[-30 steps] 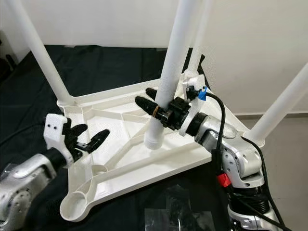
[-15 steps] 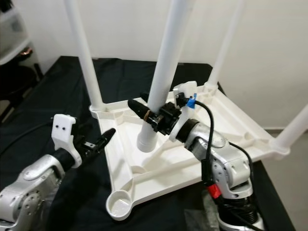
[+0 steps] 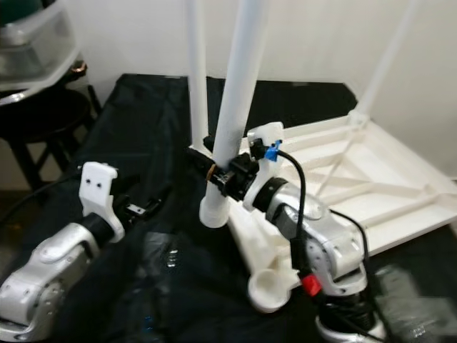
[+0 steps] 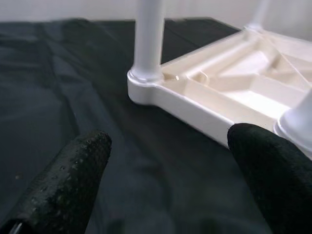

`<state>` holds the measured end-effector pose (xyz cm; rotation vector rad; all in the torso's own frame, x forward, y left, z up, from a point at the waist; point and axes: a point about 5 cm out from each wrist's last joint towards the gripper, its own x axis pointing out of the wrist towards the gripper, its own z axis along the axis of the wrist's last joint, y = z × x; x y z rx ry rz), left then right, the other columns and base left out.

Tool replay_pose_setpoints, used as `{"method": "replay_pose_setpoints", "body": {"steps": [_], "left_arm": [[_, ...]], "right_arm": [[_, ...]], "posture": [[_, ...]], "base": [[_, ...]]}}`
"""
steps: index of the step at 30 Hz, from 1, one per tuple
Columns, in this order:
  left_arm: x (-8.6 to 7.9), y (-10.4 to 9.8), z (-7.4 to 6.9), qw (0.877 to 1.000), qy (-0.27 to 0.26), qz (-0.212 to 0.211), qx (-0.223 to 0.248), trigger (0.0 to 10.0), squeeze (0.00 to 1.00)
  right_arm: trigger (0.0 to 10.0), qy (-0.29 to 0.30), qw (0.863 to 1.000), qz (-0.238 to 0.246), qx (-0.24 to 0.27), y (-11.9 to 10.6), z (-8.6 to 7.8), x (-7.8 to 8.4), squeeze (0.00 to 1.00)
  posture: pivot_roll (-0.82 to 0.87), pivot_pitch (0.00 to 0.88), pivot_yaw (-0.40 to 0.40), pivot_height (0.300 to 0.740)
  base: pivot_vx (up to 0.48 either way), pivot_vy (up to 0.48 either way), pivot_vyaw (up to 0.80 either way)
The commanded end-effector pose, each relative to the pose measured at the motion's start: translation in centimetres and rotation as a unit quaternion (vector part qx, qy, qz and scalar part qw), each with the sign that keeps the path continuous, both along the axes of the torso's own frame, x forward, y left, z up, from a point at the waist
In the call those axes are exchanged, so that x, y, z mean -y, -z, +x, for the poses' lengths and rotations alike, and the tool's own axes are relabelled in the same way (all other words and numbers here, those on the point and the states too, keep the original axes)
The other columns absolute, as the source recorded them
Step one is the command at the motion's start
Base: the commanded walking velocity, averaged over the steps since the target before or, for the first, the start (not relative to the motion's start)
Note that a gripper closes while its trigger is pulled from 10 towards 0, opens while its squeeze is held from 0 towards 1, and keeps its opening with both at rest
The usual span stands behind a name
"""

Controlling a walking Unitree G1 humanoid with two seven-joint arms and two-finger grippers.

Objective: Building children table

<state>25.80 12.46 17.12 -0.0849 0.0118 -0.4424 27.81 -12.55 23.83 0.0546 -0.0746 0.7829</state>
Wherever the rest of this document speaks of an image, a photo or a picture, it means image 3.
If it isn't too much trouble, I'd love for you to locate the black cloth cover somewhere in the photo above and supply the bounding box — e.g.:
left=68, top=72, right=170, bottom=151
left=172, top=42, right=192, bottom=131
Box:
left=0, top=71, right=457, bottom=343

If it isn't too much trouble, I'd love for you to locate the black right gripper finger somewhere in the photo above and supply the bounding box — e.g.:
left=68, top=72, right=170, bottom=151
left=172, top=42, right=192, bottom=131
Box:
left=187, top=149, right=219, bottom=184

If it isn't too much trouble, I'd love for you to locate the clear tape patch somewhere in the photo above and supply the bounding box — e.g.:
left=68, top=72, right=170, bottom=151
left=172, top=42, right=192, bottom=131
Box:
left=139, top=232, right=188, bottom=288
left=375, top=264, right=445, bottom=331

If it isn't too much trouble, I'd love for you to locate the dark green round lid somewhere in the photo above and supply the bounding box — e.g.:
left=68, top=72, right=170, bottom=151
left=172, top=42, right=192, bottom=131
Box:
left=0, top=0, right=45, bottom=26

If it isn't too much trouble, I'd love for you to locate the red cable clip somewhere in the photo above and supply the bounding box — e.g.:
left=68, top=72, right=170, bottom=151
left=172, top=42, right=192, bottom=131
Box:
left=301, top=274, right=323, bottom=297

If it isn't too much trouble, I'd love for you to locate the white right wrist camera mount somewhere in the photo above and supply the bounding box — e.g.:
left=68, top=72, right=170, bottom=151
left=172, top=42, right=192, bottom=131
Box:
left=243, top=121, right=288, bottom=213

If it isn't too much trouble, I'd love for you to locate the blue cable plug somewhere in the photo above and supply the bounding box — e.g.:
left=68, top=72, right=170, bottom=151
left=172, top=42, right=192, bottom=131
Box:
left=263, top=143, right=281, bottom=161

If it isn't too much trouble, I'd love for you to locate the white plastic table top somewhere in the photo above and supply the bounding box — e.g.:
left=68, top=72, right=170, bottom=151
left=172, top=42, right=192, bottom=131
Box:
left=188, top=114, right=457, bottom=315

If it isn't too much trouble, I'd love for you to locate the clear plastic storage box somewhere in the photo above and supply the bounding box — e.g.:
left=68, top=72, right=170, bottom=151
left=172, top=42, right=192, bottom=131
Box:
left=0, top=11, right=81, bottom=91

